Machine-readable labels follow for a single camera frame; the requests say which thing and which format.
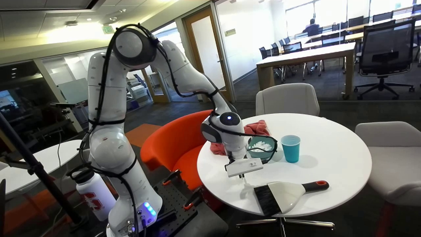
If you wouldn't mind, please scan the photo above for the seated person dark shirt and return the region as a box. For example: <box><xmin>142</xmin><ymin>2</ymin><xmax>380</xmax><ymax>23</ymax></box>
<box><xmin>301</xmin><ymin>17</ymin><xmax>325</xmax><ymax>38</ymax></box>

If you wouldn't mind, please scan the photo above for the white upholstered chair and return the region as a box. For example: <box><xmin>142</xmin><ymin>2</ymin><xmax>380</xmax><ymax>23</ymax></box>
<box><xmin>353</xmin><ymin>119</ymin><xmax>421</xmax><ymax>208</ymax></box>
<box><xmin>253</xmin><ymin>81</ymin><xmax>321</xmax><ymax>117</ymax></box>

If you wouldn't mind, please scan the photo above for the black tripod pole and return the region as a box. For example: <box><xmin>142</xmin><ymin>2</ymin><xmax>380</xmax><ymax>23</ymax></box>
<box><xmin>0</xmin><ymin>110</ymin><xmax>84</xmax><ymax>227</ymax></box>

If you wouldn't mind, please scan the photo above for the white bottle red print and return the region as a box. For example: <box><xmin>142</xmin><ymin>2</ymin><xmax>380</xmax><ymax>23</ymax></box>
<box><xmin>69</xmin><ymin>168</ymin><xmax>117</xmax><ymax>222</ymax></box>

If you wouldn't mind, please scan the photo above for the blue plastic cup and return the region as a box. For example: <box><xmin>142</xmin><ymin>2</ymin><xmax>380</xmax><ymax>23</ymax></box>
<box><xmin>280</xmin><ymin>134</ymin><xmax>302</xmax><ymax>164</ymax></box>

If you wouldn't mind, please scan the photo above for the dark monitor screen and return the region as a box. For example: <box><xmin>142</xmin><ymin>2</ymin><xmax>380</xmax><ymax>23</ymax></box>
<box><xmin>0</xmin><ymin>88</ymin><xmax>22</xmax><ymax>115</ymax></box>

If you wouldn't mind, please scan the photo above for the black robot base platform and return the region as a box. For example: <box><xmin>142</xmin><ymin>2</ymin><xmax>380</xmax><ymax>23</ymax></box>
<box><xmin>130</xmin><ymin>168</ymin><xmax>228</xmax><ymax>237</ymax></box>

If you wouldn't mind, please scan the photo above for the red crumpled cloth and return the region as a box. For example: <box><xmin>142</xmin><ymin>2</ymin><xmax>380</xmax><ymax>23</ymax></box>
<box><xmin>209</xmin><ymin>118</ymin><xmax>271</xmax><ymax>156</ymax></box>

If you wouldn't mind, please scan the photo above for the teal bowl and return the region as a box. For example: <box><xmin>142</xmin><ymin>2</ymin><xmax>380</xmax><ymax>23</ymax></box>
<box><xmin>246</xmin><ymin>134</ymin><xmax>278</xmax><ymax>164</ymax></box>

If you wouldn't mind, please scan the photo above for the orange clamp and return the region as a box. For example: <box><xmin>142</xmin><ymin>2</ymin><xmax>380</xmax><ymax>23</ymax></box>
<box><xmin>182</xmin><ymin>198</ymin><xmax>200</xmax><ymax>213</ymax></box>
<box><xmin>161</xmin><ymin>169</ymin><xmax>181</xmax><ymax>187</ymax></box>

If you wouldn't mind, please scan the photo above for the glass door wooden frame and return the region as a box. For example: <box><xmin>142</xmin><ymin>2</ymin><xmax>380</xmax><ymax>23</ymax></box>
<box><xmin>180</xmin><ymin>2</ymin><xmax>236</xmax><ymax>105</ymax></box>

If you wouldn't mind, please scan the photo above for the long wooden table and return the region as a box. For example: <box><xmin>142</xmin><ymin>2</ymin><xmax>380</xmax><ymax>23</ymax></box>
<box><xmin>255</xmin><ymin>40</ymin><xmax>357</xmax><ymax>100</ymax></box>

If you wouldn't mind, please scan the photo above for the white scraper black handle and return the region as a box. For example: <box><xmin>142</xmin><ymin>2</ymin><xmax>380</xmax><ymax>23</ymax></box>
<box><xmin>252</xmin><ymin>179</ymin><xmax>331</xmax><ymax>217</ymax></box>

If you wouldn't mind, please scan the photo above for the large orange armchair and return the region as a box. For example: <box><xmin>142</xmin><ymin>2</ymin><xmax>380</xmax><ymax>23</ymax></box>
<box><xmin>139</xmin><ymin>109</ymin><xmax>215</xmax><ymax>192</ymax></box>

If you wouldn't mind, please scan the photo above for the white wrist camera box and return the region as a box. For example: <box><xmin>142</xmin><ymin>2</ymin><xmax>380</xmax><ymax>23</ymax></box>
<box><xmin>223</xmin><ymin>156</ymin><xmax>264</xmax><ymax>179</ymax></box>

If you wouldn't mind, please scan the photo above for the black mesh office chair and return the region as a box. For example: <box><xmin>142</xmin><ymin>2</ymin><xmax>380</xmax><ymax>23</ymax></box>
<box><xmin>352</xmin><ymin>18</ymin><xmax>417</xmax><ymax>101</ymax></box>

